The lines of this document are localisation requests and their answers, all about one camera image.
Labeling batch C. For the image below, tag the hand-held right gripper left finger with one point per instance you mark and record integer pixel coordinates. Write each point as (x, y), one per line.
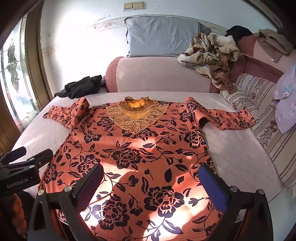
(91, 185)

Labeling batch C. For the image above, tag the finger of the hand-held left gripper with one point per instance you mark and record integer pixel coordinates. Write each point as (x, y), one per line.
(37, 158)
(13, 154)

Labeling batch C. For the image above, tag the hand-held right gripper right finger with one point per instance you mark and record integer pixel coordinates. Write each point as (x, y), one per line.
(212, 187)

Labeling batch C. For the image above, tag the orange floral shirt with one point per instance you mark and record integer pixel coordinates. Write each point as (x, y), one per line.
(148, 148)

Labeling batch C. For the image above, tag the person's left forearm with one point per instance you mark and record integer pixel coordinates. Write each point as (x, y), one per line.
(13, 213)

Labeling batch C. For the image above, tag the black clothes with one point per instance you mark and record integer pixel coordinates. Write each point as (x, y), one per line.
(81, 88)

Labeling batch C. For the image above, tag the white quilted bed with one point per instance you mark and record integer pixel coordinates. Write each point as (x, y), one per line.
(231, 148)

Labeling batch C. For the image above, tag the stained glass window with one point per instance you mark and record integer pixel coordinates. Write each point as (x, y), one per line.
(13, 76)

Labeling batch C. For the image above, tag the striped floral quilt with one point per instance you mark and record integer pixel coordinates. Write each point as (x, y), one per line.
(254, 92)

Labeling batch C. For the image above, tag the purple printed cloth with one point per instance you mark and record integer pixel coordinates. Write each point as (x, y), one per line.
(286, 97)

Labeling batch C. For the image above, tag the pink bolster cushion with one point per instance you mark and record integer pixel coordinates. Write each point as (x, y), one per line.
(157, 76)

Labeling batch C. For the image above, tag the pink padded sofa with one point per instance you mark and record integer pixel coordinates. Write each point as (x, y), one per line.
(266, 62)

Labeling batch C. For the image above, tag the crumpled floral blanket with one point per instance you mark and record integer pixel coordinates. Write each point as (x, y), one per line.
(208, 51)

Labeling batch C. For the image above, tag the black cloth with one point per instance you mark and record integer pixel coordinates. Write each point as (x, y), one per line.
(239, 32)

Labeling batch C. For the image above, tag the grey pillow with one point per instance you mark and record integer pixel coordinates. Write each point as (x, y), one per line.
(161, 37)

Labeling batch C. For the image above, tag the beige jacket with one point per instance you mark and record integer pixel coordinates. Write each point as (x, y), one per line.
(272, 39)

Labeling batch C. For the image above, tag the wooden window frame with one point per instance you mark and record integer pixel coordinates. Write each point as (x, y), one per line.
(34, 58)

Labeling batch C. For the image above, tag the beige wall switch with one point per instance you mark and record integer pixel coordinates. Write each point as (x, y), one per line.
(128, 6)
(138, 5)

